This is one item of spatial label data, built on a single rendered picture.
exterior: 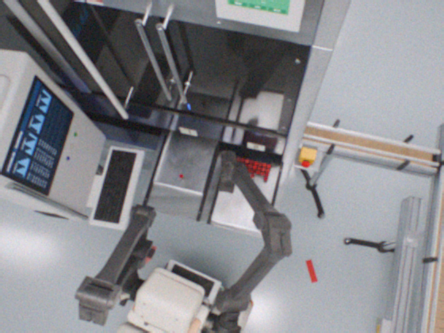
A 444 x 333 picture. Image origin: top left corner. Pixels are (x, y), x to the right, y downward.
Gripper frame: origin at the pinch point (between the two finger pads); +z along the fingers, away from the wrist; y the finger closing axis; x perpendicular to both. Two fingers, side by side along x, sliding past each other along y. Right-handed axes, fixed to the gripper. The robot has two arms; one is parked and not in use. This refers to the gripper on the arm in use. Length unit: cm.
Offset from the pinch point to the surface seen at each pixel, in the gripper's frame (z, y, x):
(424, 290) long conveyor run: 9, -30, -96
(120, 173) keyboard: 22, 4, 60
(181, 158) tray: 15.3, 15.1, 28.1
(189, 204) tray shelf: 15.7, -8.2, 18.4
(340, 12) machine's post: -92, 19, -24
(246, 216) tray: 14.6, -9.4, -10.6
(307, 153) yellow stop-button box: -1.8, 22.4, -33.8
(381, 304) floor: 100, -34, -113
